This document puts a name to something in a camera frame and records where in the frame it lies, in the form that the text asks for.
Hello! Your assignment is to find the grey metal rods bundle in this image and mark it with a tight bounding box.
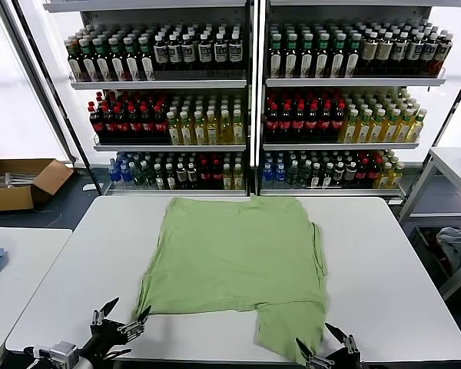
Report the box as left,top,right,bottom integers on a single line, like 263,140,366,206
2,171,39,189

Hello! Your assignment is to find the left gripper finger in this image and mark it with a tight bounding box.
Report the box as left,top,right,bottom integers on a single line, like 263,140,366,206
117,305,153,341
91,296,120,327

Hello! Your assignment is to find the brown cardboard box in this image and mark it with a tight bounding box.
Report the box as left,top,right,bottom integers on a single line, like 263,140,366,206
0,158,77,213

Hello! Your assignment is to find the red cap cola bottle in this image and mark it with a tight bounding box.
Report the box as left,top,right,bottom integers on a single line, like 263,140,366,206
367,159,381,188
114,105,130,142
266,103,281,141
331,101,347,141
101,105,118,142
292,102,307,141
88,105,104,142
198,161,212,190
211,161,224,190
318,101,334,141
127,105,143,142
356,159,370,188
154,105,170,142
279,102,294,141
305,101,321,141
141,105,157,142

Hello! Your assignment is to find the black slanted pole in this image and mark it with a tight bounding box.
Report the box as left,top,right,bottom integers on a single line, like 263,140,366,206
10,0,104,197
398,59,461,203

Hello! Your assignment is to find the grey metal shelving unit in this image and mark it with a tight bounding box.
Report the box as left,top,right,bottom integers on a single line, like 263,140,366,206
41,0,256,198
254,0,449,199

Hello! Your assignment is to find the dark bottle green cap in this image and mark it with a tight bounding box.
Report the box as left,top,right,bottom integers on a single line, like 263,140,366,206
108,36,127,81
269,33,285,78
330,33,347,78
346,33,363,78
122,36,141,81
300,33,316,78
284,33,300,78
67,41,84,81
79,38,97,81
315,33,331,78
137,35,156,81
93,37,111,81

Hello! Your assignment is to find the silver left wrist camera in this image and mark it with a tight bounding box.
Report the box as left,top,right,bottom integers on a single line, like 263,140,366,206
33,341,80,369

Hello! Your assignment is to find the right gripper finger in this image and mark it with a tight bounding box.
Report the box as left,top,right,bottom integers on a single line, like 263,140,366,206
324,322,360,353
295,337,336,369

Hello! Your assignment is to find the dark bottle beige label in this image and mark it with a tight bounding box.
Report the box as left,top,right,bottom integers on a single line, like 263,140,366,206
360,32,378,76
376,32,393,76

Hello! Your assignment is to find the grey metal side table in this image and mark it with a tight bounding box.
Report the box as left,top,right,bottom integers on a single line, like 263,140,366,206
398,146,461,301

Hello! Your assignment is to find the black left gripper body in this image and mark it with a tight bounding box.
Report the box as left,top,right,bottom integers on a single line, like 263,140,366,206
84,319,134,357

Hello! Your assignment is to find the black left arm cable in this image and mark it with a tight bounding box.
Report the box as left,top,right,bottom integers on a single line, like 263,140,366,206
98,347,133,361

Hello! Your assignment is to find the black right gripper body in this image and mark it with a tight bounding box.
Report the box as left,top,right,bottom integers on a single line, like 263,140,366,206
327,345,364,369

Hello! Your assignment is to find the light green t-shirt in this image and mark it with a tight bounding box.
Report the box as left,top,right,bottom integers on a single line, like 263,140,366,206
132,194,330,365

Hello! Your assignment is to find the pale blue cloth pile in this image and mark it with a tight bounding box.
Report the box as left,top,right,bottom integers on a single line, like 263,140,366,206
436,226,461,274

